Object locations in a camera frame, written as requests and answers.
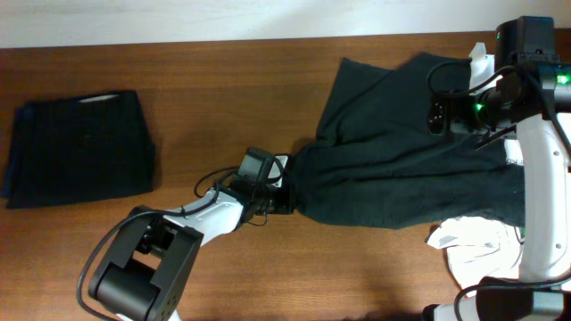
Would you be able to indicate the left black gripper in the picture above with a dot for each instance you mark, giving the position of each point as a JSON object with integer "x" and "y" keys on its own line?
{"x": 283, "y": 198}

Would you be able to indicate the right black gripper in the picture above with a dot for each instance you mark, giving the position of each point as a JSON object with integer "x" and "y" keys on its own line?
{"x": 436, "y": 116}

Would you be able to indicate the dark green t-shirt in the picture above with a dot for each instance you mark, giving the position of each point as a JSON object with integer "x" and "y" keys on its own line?
{"x": 374, "y": 163}

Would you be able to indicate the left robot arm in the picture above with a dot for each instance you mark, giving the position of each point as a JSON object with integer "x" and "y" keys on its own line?
{"x": 140, "y": 268}

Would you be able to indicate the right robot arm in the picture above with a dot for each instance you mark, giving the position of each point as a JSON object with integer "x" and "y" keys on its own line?
{"x": 542, "y": 289}

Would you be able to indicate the white t-shirt pile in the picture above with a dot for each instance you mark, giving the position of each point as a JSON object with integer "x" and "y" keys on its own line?
{"x": 479, "y": 247}

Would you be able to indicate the folded black garment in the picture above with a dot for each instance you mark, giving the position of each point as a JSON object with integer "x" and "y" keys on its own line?
{"x": 81, "y": 149}

